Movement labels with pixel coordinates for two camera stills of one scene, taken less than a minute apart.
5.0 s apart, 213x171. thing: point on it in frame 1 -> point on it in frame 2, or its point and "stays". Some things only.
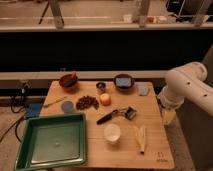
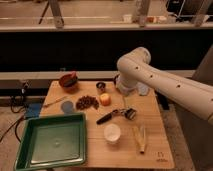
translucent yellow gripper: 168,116 -> 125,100
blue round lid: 67,106 stays
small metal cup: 100,85 stays
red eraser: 73,74 stays
